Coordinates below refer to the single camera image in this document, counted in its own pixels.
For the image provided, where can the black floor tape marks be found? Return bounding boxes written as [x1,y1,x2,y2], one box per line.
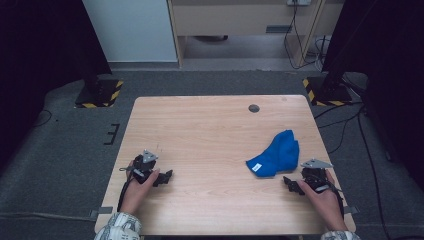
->
[103,123,121,146]

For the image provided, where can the person's left hand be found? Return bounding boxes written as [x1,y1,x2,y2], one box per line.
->
[119,161,161,216]

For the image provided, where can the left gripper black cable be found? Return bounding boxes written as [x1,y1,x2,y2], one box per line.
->
[117,176,134,213]

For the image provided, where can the black hanging power cable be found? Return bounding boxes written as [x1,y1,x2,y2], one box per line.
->
[283,3,323,70]

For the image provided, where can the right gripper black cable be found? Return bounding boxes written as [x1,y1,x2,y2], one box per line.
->
[328,181,346,219]

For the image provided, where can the person's right hand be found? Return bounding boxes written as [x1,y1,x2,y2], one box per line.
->
[297,169,349,232]

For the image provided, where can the blue cloth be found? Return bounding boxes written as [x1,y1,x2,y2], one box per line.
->
[245,129,300,178]

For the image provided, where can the white cabinet panel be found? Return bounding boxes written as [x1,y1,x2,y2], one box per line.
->
[82,0,178,63]

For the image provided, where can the black curtain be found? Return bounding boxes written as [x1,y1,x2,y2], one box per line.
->
[0,0,113,171]
[321,0,424,183]

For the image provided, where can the black stand base striped tape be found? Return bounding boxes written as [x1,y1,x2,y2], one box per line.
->
[302,76,354,107]
[74,78,124,109]

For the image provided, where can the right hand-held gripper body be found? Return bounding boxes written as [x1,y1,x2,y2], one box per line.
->
[300,158,334,194]

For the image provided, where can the black cable bundle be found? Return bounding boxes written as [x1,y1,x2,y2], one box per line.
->
[314,35,331,73]

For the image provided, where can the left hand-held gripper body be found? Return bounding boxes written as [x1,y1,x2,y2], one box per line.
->
[133,149,159,184]

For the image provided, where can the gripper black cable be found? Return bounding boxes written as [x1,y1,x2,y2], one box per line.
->
[328,181,346,219]
[117,176,134,213]

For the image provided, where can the light wooden desk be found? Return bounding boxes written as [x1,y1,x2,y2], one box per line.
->
[166,0,346,69]

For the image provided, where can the thin black floor cable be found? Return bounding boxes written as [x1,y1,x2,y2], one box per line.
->
[33,109,53,128]

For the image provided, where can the long black floor cable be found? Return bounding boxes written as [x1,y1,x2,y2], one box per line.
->
[357,113,392,240]

